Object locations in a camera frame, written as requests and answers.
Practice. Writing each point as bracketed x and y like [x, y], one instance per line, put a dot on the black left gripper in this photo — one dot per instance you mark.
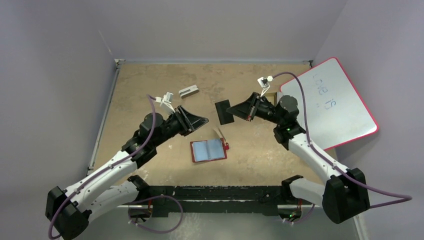
[188, 122]

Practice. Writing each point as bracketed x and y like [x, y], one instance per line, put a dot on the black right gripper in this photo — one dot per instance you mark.
[253, 107]

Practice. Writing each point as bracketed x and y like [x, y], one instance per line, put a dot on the black credit card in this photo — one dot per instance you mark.
[223, 116]

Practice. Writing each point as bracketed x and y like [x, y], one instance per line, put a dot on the red card holder wallet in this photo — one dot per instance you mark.
[209, 150]

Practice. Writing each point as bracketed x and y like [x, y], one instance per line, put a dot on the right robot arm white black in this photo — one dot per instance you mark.
[342, 194]

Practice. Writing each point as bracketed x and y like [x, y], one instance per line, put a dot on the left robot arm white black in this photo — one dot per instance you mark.
[71, 210]

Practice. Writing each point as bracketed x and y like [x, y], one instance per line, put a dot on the white grey card reader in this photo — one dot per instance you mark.
[188, 91]

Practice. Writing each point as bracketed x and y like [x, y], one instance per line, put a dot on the beige oval tray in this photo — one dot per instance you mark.
[271, 97]

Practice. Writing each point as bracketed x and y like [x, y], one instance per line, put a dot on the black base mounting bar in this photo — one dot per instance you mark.
[268, 200]

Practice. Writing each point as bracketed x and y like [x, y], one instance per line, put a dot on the pink-framed whiteboard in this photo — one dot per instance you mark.
[330, 106]

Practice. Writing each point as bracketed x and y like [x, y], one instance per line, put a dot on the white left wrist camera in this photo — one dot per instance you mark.
[165, 102]

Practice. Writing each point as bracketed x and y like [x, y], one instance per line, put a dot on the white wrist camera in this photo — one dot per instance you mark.
[165, 102]
[264, 83]

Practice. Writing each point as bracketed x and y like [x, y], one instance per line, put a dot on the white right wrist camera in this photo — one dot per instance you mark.
[264, 83]

